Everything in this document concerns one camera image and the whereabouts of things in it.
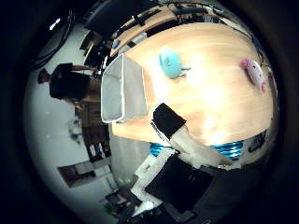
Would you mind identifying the pink and purple plush toy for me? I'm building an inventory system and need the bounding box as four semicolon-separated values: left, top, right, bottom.
239;58;267;93

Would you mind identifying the person in black shirt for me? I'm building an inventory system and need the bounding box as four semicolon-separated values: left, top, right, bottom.
36;63;99;110

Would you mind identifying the teal plush whale toy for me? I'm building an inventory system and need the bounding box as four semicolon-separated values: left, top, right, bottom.
158;45;192;79

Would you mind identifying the wooden desk with equipment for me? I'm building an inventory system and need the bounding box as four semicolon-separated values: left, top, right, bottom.
109;3;225;58

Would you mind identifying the blue coiled cable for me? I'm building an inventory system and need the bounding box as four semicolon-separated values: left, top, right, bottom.
149;140;245;161

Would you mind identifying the grey plastic bin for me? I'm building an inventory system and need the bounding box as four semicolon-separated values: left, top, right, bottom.
100;53;149;124

